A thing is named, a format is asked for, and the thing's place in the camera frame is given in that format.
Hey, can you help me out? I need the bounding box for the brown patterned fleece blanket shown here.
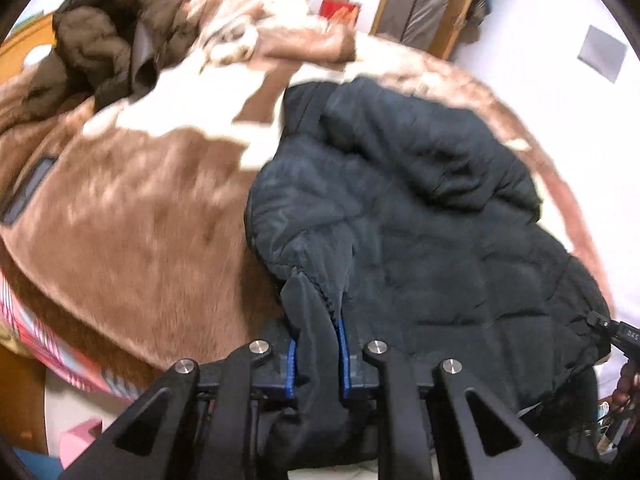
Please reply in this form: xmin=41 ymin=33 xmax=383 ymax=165
xmin=0 ymin=0 xmax=608 ymax=391

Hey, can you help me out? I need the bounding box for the red gift box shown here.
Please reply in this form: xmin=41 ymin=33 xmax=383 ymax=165
xmin=320 ymin=0 xmax=362 ymax=23

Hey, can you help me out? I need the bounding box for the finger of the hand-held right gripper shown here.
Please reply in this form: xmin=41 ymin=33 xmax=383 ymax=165
xmin=585 ymin=311 xmax=622 ymax=344

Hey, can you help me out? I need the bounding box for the grey wall panel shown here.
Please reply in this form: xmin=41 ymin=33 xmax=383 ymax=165
xmin=577 ymin=25 xmax=628 ymax=85

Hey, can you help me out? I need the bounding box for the black puffer jacket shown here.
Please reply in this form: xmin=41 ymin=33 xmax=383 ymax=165
xmin=244 ymin=76 xmax=612 ymax=466

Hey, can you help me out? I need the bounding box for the white mattress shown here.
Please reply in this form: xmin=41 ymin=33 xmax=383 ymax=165
xmin=44 ymin=367 xmax=123 ymax=461

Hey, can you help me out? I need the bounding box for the brown puffer jacket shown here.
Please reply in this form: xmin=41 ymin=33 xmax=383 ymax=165
xmin=22 ymin=0 xmax=201 ymax=111

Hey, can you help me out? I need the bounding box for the pink box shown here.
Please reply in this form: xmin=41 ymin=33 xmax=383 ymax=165
xmin=59 ymin=419 xmax=104 ymax=470

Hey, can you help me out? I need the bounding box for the hanging dark bag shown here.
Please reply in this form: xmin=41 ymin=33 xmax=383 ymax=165
xmin=462 ymin=0 xmax=490 ymax=43

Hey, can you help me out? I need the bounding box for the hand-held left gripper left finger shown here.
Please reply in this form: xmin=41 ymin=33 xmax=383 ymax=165
xmin=60 ymin=337 xmax=298 ymax=480

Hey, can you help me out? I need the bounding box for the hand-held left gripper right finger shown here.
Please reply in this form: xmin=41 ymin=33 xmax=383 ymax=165
xmin=336 ymin=317 xmax=576 ymax=480

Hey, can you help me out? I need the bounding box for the person's right hand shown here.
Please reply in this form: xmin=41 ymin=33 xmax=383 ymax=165
xmin=615 ymin=360 xmax=640 ymax=409

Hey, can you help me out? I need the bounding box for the grey fabric wardrobe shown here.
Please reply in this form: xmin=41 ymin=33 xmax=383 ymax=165
xmin=372 ymin=0 xmax=486 ymax=61

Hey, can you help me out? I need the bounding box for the pink striped bed sheet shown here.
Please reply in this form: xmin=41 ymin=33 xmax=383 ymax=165
xmin=0 ymin=272 xmax=138 ymax=402

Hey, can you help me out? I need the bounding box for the white round object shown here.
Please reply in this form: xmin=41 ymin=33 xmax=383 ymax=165
xmin=22 ymin=45 xmax=54 ymax=67

